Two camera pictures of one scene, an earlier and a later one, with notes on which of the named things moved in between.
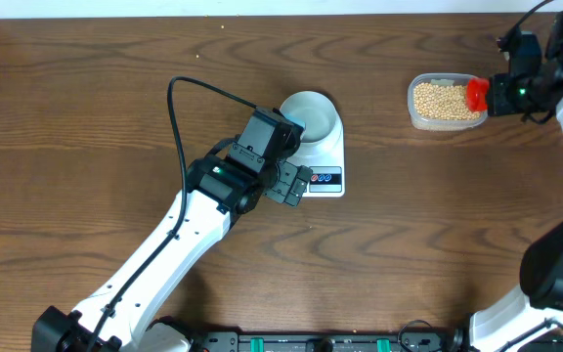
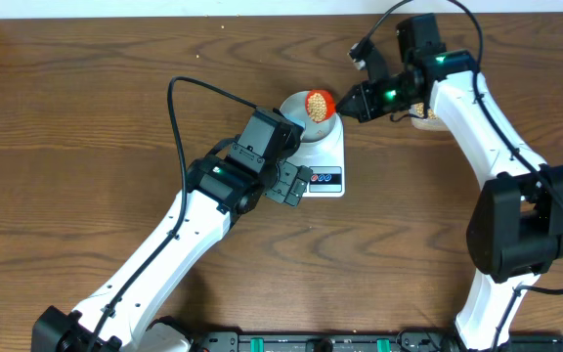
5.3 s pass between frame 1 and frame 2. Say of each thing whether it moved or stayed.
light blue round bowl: stayed
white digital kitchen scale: stayed
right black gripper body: moved
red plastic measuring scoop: moved
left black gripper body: stayed
